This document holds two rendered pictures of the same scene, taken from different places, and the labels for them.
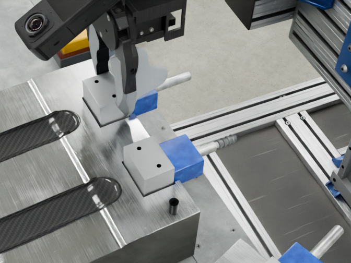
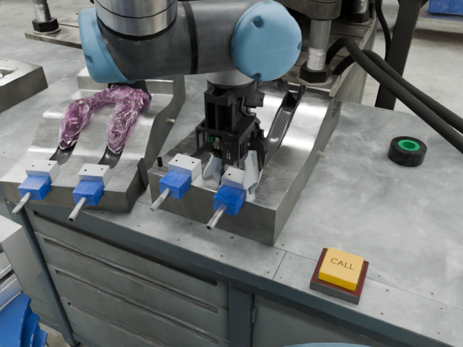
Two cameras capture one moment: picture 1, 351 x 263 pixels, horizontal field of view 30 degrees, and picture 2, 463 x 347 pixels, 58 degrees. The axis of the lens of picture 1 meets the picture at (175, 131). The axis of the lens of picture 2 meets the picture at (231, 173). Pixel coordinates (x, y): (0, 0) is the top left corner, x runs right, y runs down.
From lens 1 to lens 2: 1.04 m
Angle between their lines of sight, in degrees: 89
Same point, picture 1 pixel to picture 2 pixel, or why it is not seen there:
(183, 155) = (171, 177)
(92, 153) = not seen: hidden behind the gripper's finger
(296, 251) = (91, 191)
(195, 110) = not seen: outside the picture
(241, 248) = (122, 188)
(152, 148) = (186, 164)
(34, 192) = not seen: hidden behind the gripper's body
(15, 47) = (368, 252)
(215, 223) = (151, 224)
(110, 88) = (235, 176)
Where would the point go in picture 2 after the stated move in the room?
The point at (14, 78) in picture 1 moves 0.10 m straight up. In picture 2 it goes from (337, 233) to (346, 192)
